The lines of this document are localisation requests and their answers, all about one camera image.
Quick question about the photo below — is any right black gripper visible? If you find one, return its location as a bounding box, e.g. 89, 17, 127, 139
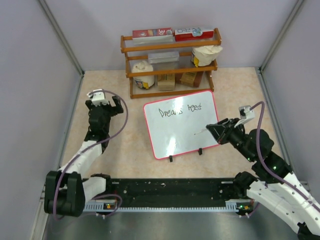
206, 117, 255, 162

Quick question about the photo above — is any pink framed whiteboard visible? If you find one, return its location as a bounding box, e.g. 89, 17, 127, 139
143, 90, 219, 160

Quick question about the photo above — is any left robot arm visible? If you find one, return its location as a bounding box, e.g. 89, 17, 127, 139
43, 92, 129, 220

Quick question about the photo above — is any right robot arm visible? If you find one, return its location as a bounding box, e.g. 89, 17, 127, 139
206, 118, 320, 240

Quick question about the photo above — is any white paper bag left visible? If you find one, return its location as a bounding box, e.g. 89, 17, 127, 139
131, 60, 156, 90

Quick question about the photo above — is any white paper bag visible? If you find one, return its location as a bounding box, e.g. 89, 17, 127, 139
131, 60, 156, 90
191, 45, 223, 67

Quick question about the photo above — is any brown cleaning pad pack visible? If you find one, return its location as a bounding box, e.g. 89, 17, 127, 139
179, 71, 203, 88

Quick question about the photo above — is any white paper bag right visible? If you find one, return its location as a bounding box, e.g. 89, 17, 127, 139
191, 45, 223, 67

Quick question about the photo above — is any wooden three tier shelf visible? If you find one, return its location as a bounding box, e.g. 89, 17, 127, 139
120, 27, 222, 99

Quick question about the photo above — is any silver foil box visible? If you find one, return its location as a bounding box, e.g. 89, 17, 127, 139
147, 51, 180, 64

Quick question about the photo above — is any red toothpaste box left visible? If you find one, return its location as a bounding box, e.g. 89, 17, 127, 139
132, 27, 173, 39

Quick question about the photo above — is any red white box right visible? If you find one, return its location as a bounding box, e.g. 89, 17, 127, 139
174, 26, 214, 42

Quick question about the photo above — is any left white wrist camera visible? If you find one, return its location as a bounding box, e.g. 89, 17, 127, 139
87, 89, 110, 106

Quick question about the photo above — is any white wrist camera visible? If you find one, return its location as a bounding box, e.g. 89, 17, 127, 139
87, 89, 110, 106
238, 105, 255, 125

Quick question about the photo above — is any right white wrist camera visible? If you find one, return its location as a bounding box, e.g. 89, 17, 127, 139
238, 105, 255, 125

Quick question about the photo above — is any grey slotted cable duct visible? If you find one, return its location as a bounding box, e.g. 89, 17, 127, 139
83, 200, 254, 213

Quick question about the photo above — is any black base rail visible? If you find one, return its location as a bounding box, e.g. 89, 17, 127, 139
98, 178, 253, 208

